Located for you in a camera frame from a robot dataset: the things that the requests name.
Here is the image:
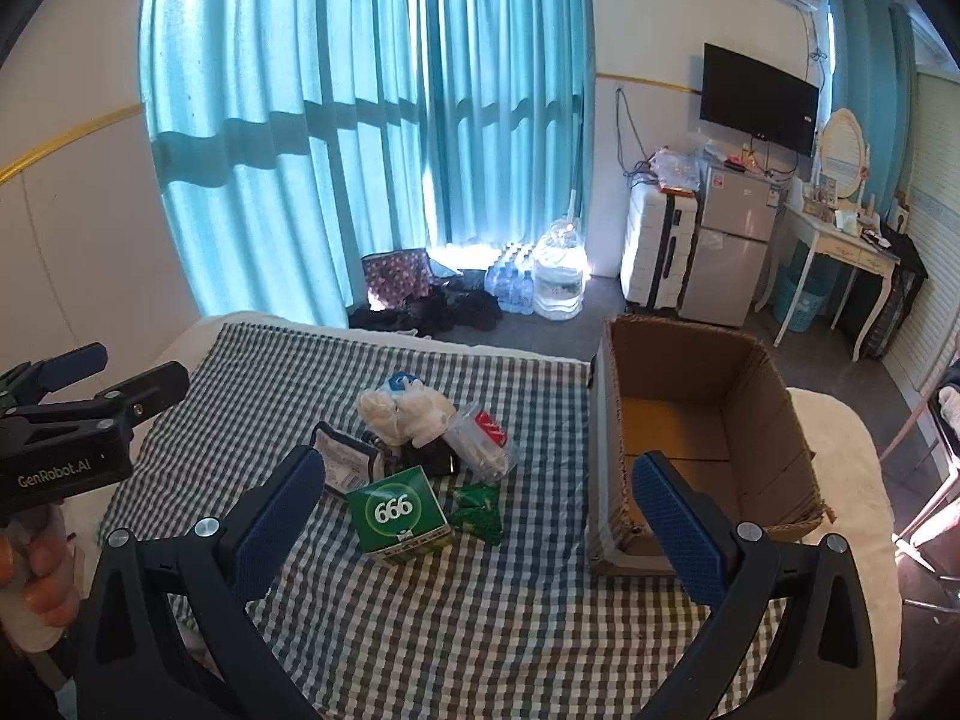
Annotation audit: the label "tissue paper pack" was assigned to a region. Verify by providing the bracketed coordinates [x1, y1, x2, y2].
[313, 421, 386, 497]

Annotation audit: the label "green 666 medicine box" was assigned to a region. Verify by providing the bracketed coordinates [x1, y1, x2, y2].
[347, 466, 452, 564]

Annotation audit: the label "white bunny plush toy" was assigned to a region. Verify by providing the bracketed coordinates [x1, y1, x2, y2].
[355, 379, 455, 449]

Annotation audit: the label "green medicine sachets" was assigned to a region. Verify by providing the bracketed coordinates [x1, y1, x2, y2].
[449, 483, 505, 546]

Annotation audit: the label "clear plastic bottle red label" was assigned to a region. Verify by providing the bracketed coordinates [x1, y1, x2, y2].
[443, 403, 517, 484]

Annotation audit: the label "person's left hand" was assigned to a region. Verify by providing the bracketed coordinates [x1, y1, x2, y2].
[2, 504, 80, 631]

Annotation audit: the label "wooden chair with clothes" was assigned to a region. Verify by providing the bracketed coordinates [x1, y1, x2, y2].
[882, 356, 958, 619]

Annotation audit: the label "blue white small packet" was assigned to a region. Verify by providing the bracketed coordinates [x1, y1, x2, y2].
[382, 371, 420, 394]

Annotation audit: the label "purple patterned bag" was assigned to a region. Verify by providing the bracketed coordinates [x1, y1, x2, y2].
[361, 249, 434, 309]

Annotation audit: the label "brown cardboard box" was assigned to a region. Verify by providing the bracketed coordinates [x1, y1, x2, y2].
[586, 316, 825, 577]

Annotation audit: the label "black clothes pile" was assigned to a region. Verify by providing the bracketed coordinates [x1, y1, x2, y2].
[348, 286, 503, 337]

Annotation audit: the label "large teal window curtain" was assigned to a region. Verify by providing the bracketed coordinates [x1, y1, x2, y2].
[139, 0, 596, 327]

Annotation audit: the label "teal laundry basket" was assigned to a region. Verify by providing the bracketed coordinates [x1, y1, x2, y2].
[773, 265, 830, 333]

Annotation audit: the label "pack of water bottles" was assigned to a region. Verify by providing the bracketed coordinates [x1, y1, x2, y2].
[485, 244, 534, 316]

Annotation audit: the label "silver mini fridge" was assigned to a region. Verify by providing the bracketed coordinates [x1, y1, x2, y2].
[679, 160, 779, 328]

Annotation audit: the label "white dressing table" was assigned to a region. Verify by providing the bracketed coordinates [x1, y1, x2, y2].
[753, 202, 902, 363]

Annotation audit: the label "large water jug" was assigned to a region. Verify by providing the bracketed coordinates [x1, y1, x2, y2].
[532, 218, 589, 322]

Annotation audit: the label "white suitcase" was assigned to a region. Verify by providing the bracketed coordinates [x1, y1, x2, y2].
[620, 182, 698, 310]

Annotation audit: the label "oval vanity mirror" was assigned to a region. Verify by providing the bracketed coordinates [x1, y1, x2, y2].
[814, 107, 871, 203]

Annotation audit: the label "plastic bag on suitcase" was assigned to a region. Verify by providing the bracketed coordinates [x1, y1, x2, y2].
[649, 148, 701, 193]

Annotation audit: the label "white louvered wardrobe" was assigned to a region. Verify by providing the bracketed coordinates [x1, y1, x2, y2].
[884, 67, 960, 403]

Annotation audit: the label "teal corner curtain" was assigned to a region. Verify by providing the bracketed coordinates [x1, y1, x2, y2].
[827, 0, 916, 223]

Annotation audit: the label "black wall television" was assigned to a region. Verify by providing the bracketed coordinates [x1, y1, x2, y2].
[700, 44, 818, 156]

